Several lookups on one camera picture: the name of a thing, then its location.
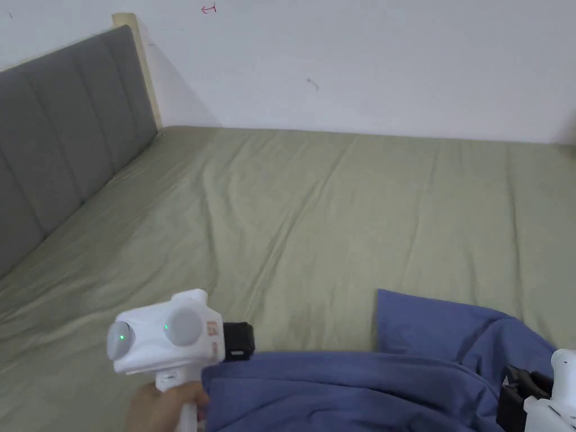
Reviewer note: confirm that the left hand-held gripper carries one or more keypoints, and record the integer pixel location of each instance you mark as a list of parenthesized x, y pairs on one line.
[(180, 342)]

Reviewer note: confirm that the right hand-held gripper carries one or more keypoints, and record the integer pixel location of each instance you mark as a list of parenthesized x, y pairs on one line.
[(551, 396)]

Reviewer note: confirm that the blue garment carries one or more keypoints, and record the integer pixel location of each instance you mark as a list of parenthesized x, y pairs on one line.
[(360, 382)]

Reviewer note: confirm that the person's left hand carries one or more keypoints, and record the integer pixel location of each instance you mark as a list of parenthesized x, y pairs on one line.
[(155, 409)]

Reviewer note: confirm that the bed with pale green sheet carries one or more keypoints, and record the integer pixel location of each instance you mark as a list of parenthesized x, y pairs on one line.
[(279, 216)]

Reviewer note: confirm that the grey padded headboard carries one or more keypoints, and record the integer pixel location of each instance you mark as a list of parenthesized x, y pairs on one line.
[(63, 135)]

